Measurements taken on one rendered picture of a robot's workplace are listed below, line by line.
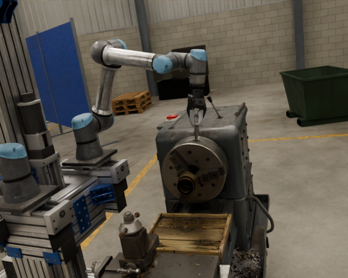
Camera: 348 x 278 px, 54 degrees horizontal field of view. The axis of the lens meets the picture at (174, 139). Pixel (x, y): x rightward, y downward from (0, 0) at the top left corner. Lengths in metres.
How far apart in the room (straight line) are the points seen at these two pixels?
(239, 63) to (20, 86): 10.06
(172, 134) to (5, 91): 0.82
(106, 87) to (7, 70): 0.48
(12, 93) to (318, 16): 10.44
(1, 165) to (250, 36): 10.38
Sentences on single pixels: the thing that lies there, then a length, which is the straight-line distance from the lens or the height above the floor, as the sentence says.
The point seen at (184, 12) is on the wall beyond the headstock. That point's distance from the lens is 11.76.
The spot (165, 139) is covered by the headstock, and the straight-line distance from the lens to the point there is 1.81.
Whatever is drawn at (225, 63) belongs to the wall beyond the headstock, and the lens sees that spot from 11.52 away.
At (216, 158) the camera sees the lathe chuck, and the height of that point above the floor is 1.16.
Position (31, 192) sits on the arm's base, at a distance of 1.56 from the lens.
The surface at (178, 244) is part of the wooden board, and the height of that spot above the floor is 0.89.
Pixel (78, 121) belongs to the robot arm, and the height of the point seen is 1.37.
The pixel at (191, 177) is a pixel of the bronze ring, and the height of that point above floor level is 1.11.
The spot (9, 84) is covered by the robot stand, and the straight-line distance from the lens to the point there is 1.78.
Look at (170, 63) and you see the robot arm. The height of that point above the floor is 1.62.
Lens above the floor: 1.70
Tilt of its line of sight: 16 degrees down
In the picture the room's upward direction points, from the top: 9 degrees counter-clockwise
